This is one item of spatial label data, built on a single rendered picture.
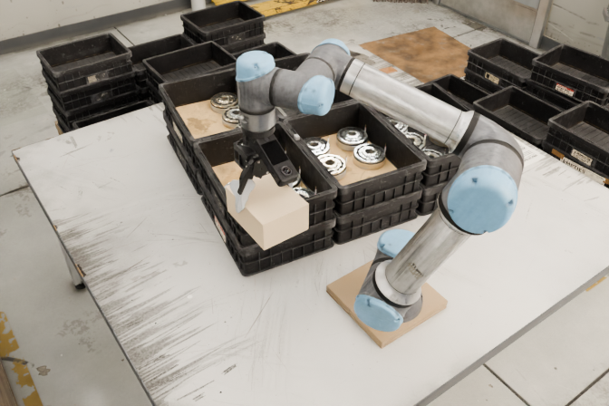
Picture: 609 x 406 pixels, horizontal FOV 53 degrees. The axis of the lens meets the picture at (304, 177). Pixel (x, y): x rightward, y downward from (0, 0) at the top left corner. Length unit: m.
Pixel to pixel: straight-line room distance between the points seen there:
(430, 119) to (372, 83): 0.14
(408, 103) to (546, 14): 3.59
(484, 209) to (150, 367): 0.91
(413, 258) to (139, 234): 0.95
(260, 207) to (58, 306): 1.59
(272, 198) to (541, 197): 1.09
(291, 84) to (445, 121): 0.32
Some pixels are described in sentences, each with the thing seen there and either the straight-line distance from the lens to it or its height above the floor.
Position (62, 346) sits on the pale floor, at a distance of 2.64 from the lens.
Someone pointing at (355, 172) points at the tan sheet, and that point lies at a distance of 1.91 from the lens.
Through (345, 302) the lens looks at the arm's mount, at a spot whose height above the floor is 0.73.
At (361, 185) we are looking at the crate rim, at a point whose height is 0.92.
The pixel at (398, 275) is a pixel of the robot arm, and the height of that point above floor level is 1.02.
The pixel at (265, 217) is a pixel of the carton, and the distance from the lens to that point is 1.31.
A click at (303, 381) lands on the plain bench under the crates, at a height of 0.70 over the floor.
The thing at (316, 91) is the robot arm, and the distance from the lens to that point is 1.14.
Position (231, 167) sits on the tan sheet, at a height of 0.83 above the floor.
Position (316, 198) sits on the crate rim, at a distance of 1.66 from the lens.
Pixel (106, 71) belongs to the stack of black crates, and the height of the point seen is 0.53.
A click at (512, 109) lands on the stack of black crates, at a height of 0.38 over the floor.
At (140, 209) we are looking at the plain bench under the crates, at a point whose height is 0.70.
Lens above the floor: 1.99
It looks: 38 degrees down
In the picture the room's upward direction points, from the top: 1 degrees clockwise
